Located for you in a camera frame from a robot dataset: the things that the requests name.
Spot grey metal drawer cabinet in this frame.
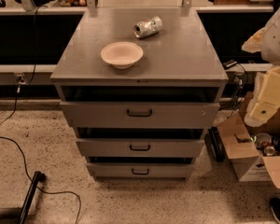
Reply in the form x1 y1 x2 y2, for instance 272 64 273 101
49 7 230 182

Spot white paper bowl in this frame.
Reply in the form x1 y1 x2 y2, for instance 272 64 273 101
101 42 144 69

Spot grey middle drawer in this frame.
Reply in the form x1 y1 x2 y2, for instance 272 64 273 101
77 138 204 158

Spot black metal stand leg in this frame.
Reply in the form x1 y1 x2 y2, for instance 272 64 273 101
17 171 46 224

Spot grey bottom drawer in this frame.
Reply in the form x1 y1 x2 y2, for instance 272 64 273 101
87 163 194 178

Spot small black device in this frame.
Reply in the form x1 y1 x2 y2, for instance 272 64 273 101
222 60 237 69

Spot black floor cable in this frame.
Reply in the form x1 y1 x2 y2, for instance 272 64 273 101
0 91 82 224

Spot cans in cardboard box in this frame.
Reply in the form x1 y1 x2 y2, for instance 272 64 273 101
251 133 280 157

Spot grey drawer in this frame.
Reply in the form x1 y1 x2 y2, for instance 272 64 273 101
61 102 219 129
87 163 194 178
77 138 204 158

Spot brown cardboard box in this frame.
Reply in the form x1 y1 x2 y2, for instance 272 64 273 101
217 92 280 189

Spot grey top drawer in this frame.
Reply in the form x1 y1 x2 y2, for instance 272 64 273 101
61 102 219 129

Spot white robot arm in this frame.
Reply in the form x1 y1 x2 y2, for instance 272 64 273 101
242 7 280 127

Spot crushed silver soda can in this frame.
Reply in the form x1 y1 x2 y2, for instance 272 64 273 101
133 16 162 39

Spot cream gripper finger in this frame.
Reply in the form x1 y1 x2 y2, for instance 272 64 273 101
242 28 265 53
244 66 280 127

